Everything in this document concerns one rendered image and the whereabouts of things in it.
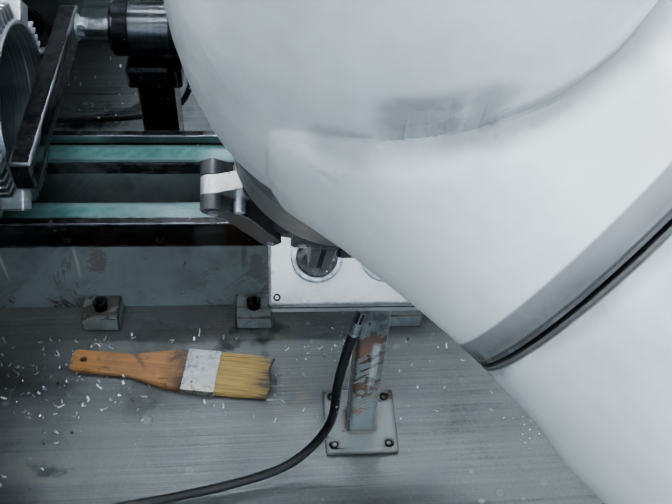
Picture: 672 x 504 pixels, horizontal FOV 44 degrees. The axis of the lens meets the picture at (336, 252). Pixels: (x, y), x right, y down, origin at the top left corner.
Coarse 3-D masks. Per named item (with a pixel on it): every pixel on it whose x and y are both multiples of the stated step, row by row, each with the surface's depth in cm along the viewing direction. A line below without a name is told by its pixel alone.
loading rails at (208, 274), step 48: (96, 144) 90; (144, 144) 90; (192, 144) 90; (48, 192) 90; (96, 192) 91; (144, 192) 91; (192, 192) 91; (0, 240) 81; (48, 240) 81; (96, 240) 82; (144, 240) 82; (192, 240) 82; (240, 240) 83; (0, 288) 86; (48, 288) 87; (96, 288) 87; (144, 288) 88; (192, 288) 88; (240, 288) 88
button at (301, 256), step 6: (300, 252) 59; (306, 252) 59; (336, 252) 60; (300, 258) 59; (306, 258) 59; (336, 258) 59; (300, 264) 59; (306, 264) 59; (306, 270) 59; (312, 270) 59; (318, 270) 59; (324, 270) 59; (330, 270) 59; (312, 276) 59; (318, 276) 59
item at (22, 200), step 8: (0, 0) 76; (8, 0) 76; (16, 0) 76; (16, 8) 76; (24, 8) 78; (16, 16) 76; (24, 16) 78; (16, 192) 77; (24, 192) 77; (8, 200) 77; (16, 200) 77; (24, 200) 77; (8, 208) 77; (16, 208) 77; (24, 208) 77
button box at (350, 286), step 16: (288, 240) 60; (272, 256) 60; (288, 256) 60; (272, 272) 60; (288, 272) 60; (336, 272) 60; (352, 272) 60; (368, 272) 60; (272, 288) 59; (288, 288) 59; (304, 288) 60; (320, 288) 60; (336, 288) 60; (352, 288) 60; (368, 288) 60; (384, 288) 60; (272, 304) 59; (288, 304) 59; (304, 304) 59; (320, 304) 60; (336, 304) 60; (352, 304) 60; (368, 304) 60; (384, 304) 60; (400, 304) 60
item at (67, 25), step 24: (72, 24) 85; (48, 48) 82; (72, 48) 85; (48, 72) 79; (48, 96) 77; (24, 120) 74; (48, 120) 76; (24, 144) 72; (48, 144) 76; (24, 168) 71
